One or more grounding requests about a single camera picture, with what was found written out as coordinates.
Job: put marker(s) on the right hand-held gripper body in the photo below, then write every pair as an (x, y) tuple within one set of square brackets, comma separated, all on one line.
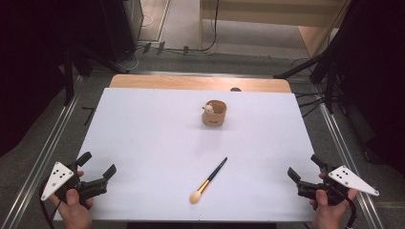
[(350, 179)]

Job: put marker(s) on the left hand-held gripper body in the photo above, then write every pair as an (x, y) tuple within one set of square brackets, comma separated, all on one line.
[(59, 175)]

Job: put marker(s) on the wooden cup with bear figure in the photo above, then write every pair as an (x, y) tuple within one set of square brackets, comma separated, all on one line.
[(215, 115)]

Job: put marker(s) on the person's right hand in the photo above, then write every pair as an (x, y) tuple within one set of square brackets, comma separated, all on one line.
[(329, 211)]

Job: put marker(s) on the person's left hand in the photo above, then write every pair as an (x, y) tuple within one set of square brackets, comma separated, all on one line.
[(75, 210)]

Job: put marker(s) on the white table sheet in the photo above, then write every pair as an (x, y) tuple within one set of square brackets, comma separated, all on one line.
[(159, 133)]

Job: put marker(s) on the black tripod stand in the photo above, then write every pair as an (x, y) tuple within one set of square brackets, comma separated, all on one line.
[(68, 76), (328, 66)]

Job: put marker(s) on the small dark round object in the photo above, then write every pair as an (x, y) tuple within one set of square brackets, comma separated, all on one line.
[(235, 89)]

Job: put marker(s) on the dark floor plug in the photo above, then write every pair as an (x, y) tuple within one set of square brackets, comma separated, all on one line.
[(146, 47)]

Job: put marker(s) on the black cabinet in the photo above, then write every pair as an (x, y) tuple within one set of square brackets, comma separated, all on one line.
[(121, 25)]

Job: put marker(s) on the light wooden furniture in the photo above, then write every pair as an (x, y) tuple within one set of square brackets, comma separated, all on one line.
[(270, 14)]

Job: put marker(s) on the metal floor rail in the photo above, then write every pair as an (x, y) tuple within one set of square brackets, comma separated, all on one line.
[(41, 159), (347, 159)]

